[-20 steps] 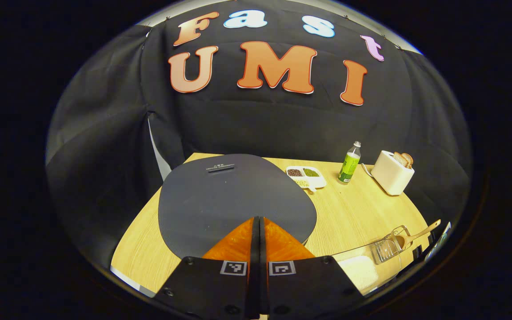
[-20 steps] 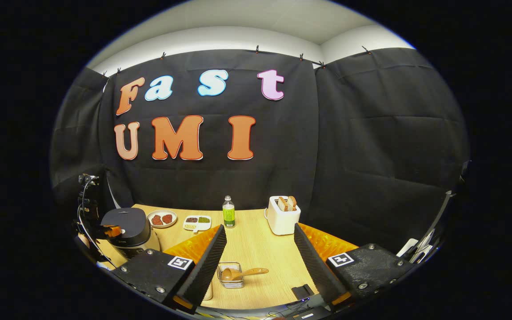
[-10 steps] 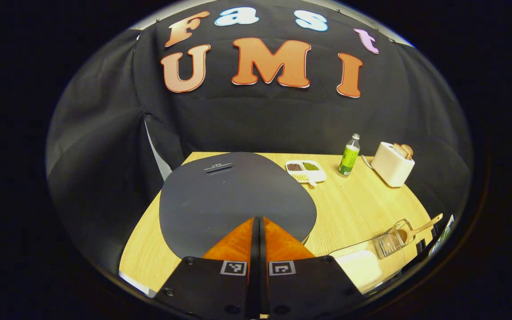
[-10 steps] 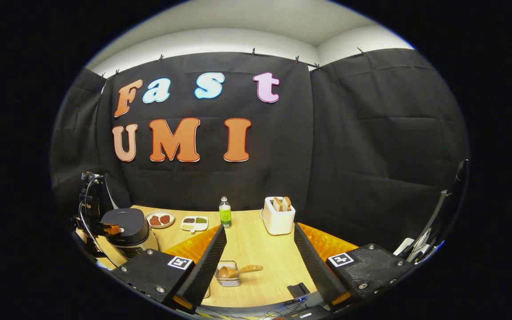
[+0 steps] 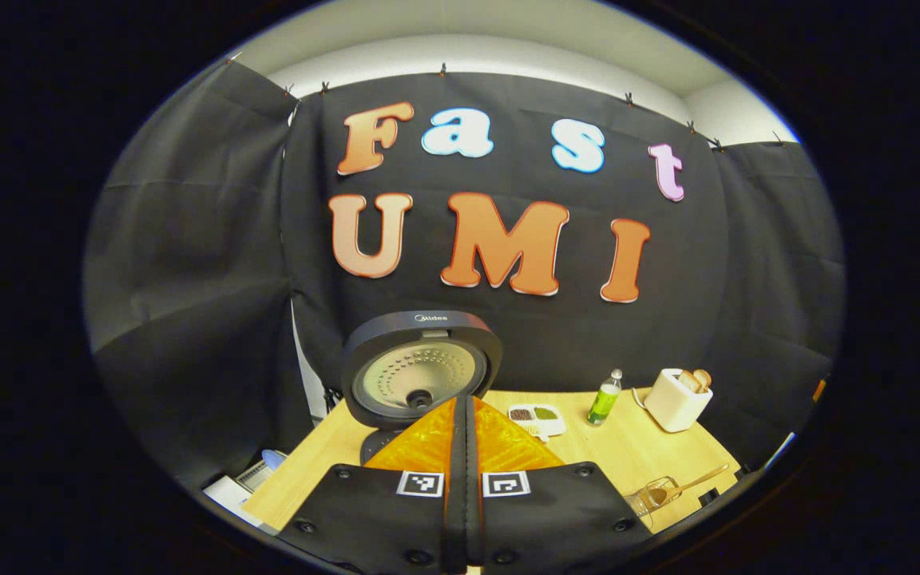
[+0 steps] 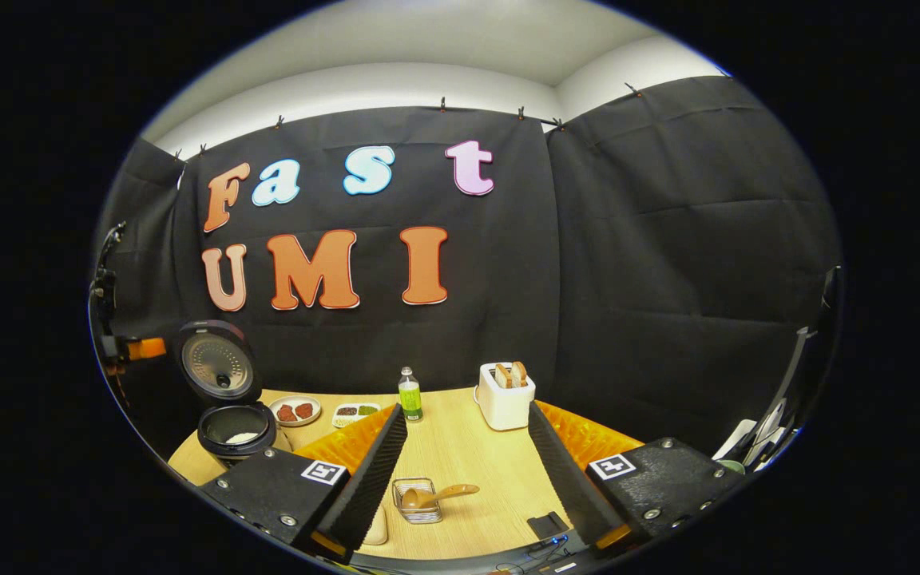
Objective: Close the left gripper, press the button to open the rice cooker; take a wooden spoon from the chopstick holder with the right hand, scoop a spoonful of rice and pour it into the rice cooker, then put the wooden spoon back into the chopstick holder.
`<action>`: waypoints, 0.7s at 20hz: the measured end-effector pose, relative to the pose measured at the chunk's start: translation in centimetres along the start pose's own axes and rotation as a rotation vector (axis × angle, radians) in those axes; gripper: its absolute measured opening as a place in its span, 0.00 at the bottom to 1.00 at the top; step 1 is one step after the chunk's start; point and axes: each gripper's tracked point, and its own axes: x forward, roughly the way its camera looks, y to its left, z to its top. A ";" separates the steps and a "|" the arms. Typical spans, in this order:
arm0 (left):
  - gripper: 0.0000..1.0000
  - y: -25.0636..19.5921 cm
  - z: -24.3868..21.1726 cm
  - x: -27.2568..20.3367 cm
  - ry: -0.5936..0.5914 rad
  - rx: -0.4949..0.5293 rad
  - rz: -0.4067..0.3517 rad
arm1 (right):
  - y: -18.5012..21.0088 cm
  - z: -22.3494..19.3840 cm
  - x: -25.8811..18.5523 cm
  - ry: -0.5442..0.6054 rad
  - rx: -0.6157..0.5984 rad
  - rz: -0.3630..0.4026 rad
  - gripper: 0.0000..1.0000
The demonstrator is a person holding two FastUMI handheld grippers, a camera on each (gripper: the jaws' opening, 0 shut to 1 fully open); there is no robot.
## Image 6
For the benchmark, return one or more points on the toast slice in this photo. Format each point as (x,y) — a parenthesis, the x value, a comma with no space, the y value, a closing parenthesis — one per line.
(502,375)
(518,373)

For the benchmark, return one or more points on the white divided dish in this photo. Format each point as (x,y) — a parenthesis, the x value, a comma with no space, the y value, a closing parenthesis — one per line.
(356,413)

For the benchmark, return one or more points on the wooden spoon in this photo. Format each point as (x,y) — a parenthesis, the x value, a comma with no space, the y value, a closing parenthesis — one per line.
(456,491)

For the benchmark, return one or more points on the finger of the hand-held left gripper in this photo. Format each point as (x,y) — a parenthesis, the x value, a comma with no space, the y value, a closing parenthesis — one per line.
(146,349)

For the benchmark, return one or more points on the green drink bottle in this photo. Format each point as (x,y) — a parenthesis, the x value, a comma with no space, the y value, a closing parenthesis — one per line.
(410,399)

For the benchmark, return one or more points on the beige rice container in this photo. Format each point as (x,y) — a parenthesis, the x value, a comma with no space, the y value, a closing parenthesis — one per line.
(378,527)

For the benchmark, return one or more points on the white toaster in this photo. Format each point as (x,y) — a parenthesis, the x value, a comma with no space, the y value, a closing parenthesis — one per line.
(505,409)

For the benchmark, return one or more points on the white object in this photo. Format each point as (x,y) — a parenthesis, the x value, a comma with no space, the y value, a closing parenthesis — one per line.
(735,438)

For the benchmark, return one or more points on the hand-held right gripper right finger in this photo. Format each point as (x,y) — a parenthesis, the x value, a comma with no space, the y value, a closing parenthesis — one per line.
(568,471)

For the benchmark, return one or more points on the black rice cooker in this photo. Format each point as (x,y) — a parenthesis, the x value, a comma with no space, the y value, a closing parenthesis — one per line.
(220,371)

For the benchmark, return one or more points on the black backdrop cloth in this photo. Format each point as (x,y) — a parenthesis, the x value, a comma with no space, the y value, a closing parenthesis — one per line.
(628,263)

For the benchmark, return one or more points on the green object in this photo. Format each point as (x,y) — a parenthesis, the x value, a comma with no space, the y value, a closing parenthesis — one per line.
(731,465)

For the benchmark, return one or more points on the red meat piece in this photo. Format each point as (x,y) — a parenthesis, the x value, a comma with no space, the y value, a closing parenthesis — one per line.
(304,410)
(286,413)

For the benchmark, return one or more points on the round white plate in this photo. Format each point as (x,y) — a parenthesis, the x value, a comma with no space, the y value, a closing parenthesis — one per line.
(295,422)

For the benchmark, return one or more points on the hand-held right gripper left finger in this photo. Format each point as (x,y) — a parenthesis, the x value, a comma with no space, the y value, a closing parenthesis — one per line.
(364,479)

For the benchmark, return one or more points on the small black box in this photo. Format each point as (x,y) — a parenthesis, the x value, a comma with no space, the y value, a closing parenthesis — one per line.
(548,525)

